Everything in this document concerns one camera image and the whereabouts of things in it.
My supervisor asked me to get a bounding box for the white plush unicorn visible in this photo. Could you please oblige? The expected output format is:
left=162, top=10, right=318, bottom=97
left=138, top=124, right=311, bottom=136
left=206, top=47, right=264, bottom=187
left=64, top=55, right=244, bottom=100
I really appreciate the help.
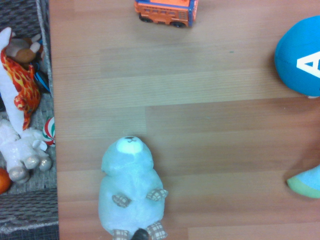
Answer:
left=0, top=118, right=53, bottom=184

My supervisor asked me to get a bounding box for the orange ball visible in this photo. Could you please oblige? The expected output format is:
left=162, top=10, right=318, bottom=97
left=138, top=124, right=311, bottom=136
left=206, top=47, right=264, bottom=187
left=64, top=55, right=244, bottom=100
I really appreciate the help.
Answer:
left=0, top=167, right=13, bottom=195

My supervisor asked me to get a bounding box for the blue black toy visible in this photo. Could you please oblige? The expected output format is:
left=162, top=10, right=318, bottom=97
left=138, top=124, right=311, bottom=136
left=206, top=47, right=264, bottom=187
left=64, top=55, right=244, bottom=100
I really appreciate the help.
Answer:
left=29, top=61, right=52, bottom=94

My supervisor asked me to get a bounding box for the light blue plush bear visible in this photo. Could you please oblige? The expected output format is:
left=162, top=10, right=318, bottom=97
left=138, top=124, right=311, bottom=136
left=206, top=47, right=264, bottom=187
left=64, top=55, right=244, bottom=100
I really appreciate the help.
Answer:
left=98, top=135, right=169, bottom=240

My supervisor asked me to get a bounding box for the blue plush ball letter A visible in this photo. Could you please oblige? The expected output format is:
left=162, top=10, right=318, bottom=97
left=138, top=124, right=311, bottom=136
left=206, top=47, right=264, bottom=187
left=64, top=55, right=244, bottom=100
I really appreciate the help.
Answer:
left=274, top=15, right=320, bottom=99

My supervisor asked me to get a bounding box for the orange toy bus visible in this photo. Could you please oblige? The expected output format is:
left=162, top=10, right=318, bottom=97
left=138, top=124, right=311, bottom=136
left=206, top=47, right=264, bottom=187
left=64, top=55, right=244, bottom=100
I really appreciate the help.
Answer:
left=134, top=0, right=199, bottom=29

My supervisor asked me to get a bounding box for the grey woven basket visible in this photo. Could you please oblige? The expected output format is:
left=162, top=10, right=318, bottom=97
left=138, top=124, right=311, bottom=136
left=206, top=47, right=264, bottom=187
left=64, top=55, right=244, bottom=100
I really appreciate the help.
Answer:
left=0, top=0, right=60, bottom=240

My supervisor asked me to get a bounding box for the blue green plush toy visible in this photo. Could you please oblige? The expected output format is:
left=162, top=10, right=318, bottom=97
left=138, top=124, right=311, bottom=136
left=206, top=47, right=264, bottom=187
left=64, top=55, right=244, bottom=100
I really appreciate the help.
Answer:
left=286, top=165, right=320, bottom=200

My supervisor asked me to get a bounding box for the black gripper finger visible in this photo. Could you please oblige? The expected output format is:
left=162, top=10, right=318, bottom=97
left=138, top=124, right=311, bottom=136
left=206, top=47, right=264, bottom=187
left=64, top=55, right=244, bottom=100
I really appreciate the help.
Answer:
left=131, top=228, right=150, bottom=240

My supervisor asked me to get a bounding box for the white flame-print plush toy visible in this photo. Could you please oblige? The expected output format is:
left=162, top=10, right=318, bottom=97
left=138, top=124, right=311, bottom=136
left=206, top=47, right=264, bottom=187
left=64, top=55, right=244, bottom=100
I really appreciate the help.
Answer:
left=0, top=26, right=42, bottom=140

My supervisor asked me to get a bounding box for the red green striped ball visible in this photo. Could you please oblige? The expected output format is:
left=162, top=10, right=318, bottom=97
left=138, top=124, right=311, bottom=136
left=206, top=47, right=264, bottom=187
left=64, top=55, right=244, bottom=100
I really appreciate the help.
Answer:
left=42, top=116, right=56, bottom=148

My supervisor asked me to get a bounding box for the brown plush animal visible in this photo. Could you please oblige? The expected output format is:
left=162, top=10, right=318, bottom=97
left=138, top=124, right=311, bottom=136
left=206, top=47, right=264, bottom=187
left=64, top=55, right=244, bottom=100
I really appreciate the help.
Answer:
left=5, top=33, right=44, bottom=64

